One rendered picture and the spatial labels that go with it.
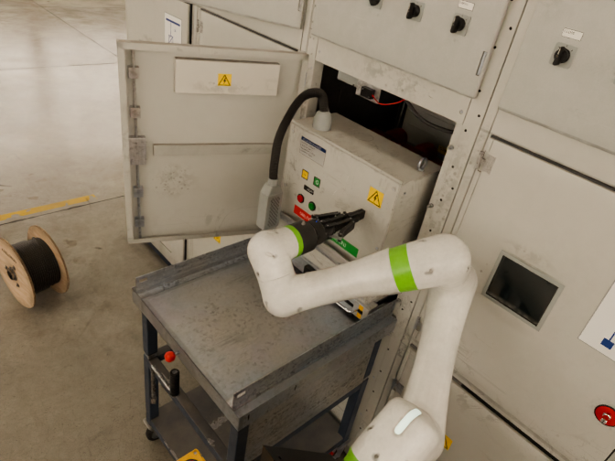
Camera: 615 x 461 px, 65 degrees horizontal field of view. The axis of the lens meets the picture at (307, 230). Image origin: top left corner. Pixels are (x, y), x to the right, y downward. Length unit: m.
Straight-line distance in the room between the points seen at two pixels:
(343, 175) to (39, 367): 1.79
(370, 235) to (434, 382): 0.51
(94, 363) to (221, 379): 1.29
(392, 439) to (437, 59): 0.95
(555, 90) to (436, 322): 0.62
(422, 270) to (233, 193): 0.99
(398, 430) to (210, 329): 0.74
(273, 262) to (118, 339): 1.64
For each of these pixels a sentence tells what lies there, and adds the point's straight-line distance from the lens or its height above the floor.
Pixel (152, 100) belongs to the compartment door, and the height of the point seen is 1.39.
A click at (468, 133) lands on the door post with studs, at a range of 1.41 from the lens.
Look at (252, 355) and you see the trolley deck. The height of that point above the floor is 0.85.
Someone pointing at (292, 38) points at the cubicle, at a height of 1.61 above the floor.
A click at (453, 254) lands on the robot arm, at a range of 1.16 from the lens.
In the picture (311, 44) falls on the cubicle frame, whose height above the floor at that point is 1.61.
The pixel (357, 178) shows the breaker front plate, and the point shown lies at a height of 1.33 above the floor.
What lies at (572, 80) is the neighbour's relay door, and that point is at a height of 1.77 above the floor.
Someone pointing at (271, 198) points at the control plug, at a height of 1.14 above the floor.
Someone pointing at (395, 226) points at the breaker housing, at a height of 1.23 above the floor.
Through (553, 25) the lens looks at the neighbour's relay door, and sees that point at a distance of 1.29.
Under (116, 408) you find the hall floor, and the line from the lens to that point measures 2.49.
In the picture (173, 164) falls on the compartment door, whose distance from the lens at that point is 1.83.
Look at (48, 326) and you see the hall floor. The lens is 2.90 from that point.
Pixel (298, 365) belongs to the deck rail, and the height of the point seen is 0.87.
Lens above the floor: 1.99
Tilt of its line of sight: 33 degrees down
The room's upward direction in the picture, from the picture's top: 11 degrees clockwise
